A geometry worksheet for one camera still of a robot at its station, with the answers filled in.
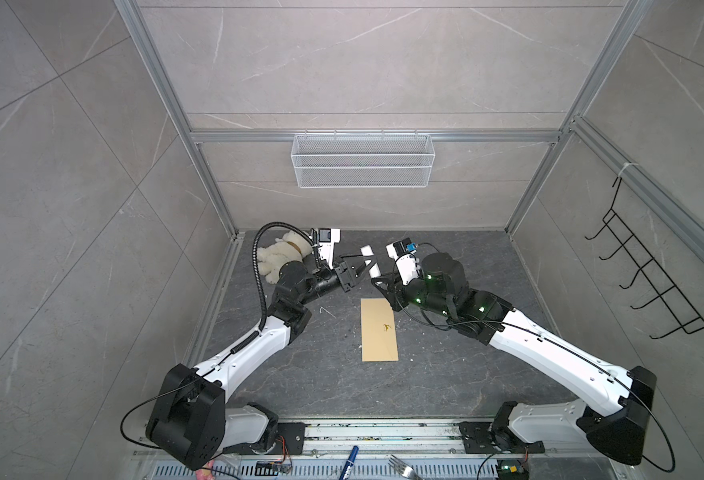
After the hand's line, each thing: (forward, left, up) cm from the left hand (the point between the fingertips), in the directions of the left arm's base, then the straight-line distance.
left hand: (375, 255), depth 67 cm
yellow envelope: (-5, -3, -35) cm, 35 cm away
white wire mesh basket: (+47, 0, -6) cm, 47 cm away
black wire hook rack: (-16, -62, -1) cm, 64 cm away
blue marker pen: (-35, +6, -34) cm, 49 cm away
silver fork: (-38, -6, -33) cm, 51 cm away
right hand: (-2, -1, -5) cm, 6 cm away
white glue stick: (-1, +1, 0) cm, 2 cm away
